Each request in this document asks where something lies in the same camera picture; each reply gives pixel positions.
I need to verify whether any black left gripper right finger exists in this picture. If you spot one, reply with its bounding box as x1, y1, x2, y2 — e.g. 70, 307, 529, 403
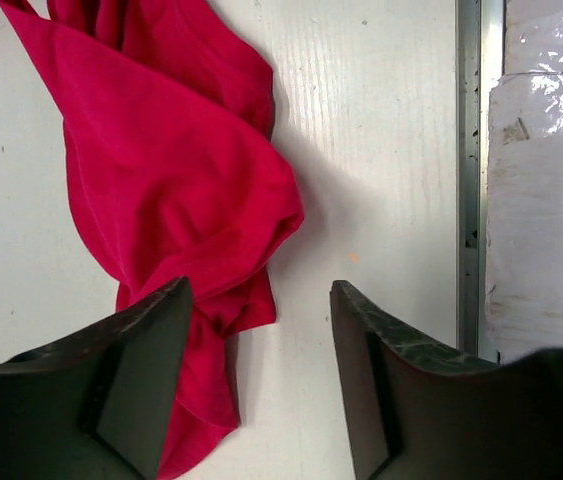
330, 280, 563, 479

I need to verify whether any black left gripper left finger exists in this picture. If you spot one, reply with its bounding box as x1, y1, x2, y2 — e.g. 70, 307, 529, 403
0, 278, 192, 479

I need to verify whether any bright red t shirt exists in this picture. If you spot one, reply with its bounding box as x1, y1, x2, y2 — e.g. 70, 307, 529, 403
1, 0, 304, 479

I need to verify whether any aluminium table edge rail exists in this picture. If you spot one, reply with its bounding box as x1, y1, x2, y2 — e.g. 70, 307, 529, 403
455, 0, 506, 362

